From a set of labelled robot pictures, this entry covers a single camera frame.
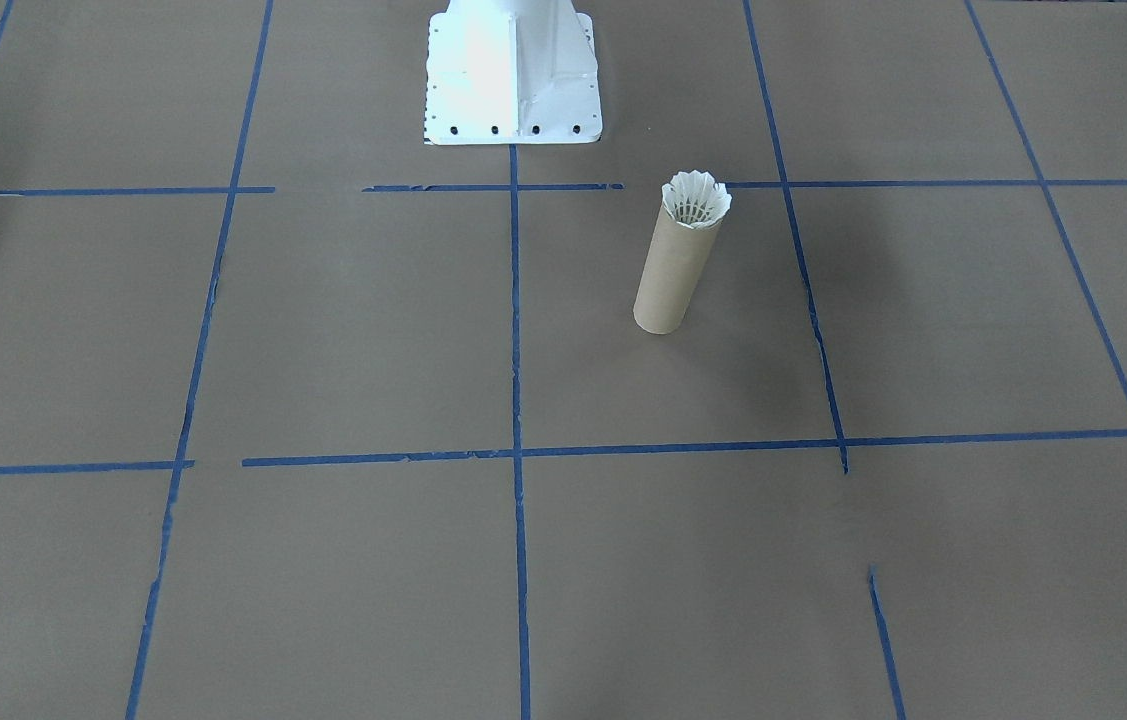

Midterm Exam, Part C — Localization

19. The brown cardboard tube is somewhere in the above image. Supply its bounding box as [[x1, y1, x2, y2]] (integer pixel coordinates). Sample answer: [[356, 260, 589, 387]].
[[632, 196, 725, 336]]

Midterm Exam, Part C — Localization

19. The white feather shuttlecock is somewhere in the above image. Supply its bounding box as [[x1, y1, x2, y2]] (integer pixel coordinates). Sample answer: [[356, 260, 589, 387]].
[[661, 171, 734, 232]]

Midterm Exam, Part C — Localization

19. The white pedestal column with base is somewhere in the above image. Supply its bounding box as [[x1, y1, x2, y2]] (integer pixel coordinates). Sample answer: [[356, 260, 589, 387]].
[[422, 0, 605, 147]]

